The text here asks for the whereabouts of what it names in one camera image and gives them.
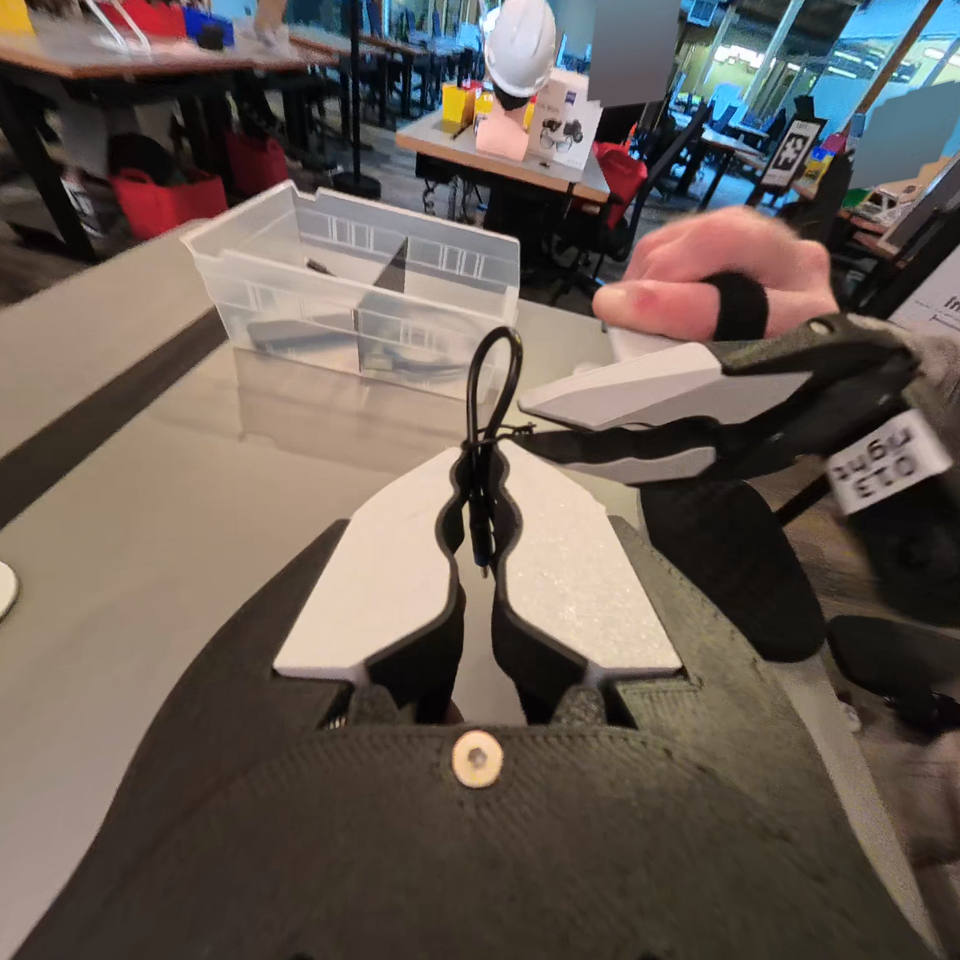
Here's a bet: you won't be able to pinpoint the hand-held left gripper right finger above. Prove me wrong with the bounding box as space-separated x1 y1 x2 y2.
491 441 685 685

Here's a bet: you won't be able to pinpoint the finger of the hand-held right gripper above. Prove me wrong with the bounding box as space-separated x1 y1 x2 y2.
517 341 813 433
516 421 719 486

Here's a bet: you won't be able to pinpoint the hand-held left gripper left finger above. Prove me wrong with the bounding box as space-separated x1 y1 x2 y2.
273 444 468 685

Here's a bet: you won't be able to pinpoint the black usb cable blue rings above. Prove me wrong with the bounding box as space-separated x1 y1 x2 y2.
459 326 537 580

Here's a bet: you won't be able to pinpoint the clear plastic organizer box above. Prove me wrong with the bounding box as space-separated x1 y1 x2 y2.
180 180 522 402

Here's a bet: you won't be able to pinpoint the person's right hand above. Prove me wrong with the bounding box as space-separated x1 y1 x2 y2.
591 204 841 344

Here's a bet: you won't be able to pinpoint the red bag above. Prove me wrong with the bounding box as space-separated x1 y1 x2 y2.
111 166 230 241
225 129 291 200
596 142 648 230

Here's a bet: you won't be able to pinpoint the black white marker sign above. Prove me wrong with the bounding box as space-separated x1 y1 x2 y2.
761 116 828 189

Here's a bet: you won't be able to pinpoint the printed product box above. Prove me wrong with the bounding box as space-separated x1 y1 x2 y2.
525 71 605 170

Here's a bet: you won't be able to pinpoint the pink display stand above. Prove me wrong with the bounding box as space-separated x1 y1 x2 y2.
474 111 535 162

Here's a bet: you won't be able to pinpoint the long grey desk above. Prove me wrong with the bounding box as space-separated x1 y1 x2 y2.
395 112 612 252
0 26 339 264

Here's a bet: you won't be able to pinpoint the black pole round foot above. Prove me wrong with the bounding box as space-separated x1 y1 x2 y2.
332 0 385 202

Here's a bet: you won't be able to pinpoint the white hard hat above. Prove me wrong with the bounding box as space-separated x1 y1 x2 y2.
483 0 560 99

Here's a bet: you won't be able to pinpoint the red plastic bin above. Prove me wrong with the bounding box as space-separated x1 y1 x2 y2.
101 0 189 39

